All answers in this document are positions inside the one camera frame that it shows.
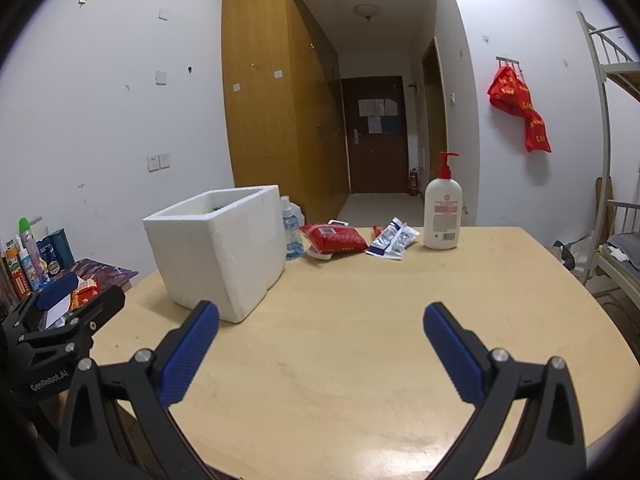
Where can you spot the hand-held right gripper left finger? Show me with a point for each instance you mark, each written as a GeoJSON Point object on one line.
{"type": "Point", "coordinates": [192, 355]}

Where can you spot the small clear bottle blue label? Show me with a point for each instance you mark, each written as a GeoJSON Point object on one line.
{"type": "Point", "coordinates": [292, 240]}

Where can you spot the grey pillow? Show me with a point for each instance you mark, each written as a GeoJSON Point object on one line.
{"type": "Point", "coordinates": [625, 245]}

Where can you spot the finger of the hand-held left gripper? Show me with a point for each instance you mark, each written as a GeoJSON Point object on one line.
{"type": "Point", "coordinates": [57, 287]}
{"type": "Point", "coordinates": [100, 305]}

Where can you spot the small red packet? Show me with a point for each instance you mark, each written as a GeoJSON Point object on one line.
{"type": "Point", "coordinates": [377, 231]}

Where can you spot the metal bunk bed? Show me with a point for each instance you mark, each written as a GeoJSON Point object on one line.
{"type": "Point", "coordinates": [603, 125]}

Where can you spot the white flat case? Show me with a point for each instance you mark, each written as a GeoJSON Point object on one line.
{"type": "Point", "coordinates": [320, 255]}

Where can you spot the blue white foil packet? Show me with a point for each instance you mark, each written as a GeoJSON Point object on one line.
{"type": "Point", "coordinates": [392, 240]}

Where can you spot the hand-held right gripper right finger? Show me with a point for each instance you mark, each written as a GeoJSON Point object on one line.
{"type": "Point", "coordinates": [450, 355]}

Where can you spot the dark brown door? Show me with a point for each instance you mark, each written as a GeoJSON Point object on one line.
{"type": "Point", "coordinates": [380, 165]}

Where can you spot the red fire extinguisher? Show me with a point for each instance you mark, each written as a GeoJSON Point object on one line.
{"type": "Point", "coordinates": [413, 182]}

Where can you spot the light wooden side door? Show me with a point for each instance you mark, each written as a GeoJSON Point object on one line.
{"type": "Point", "coordinates": [435, 120]}

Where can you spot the red bag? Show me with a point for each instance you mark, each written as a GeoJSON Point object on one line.
{"type": "Point", "coordinates": [510, 90]}
{"type": "Point", "coordinates": [537, 132]}

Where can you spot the colourful printed mat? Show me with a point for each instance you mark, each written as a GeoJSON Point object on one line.
{"type": "Point", "coordinates": [107, 272]}

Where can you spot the orange snack packet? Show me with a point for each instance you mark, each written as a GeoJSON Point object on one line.
{"type": "Point", "coordinates": [84, 292]}

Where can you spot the ceiling lamp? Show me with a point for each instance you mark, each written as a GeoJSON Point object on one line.
{"type": "Point", "coordinates": [366, 11]}

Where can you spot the white wall switch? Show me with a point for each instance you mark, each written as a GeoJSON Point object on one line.
{"type": "Point", "coordinates": [164, 161]}

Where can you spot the white foam box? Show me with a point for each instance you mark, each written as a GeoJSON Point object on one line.
{"type": "Point", "coordinates": [215, 260]}

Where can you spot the row of toiletry bottles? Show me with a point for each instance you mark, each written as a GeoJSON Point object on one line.
{"type": "Point", "coordinates": [30, 260]}

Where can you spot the wooden wardrobe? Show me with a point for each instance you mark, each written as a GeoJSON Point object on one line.
{"type": "Point", "coordinates": [270, 110]}

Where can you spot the white wall socket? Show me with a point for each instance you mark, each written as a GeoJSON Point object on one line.
{"type": "Point", "coordinates": [153, 163]}

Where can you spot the white card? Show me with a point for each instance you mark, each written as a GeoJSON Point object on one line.
{"type": "Point", "coordinates": [59, 310]}

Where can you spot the metal wall hook rack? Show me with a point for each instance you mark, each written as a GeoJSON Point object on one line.
{"type": "Point", "coordinates": [508, 60]}

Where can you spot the papers on door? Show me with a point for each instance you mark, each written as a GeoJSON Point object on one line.
{"type": "Point", "coordinates": [372, 107]}

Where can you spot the white lotion pump bottle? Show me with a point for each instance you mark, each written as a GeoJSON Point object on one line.
{"type": "Point", "coordinates": [441, 215]}

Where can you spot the black bag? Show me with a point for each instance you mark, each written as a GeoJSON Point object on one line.
{"type": "Point", "coordinates": [567, 256]}

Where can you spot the wooden board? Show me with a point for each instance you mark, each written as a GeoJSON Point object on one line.
{"type": "Point", "coordinates": [603, 200]}

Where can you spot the red wet wipes packet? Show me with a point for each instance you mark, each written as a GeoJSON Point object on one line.
{"type": "Point", "coordinates": [335, 239]}

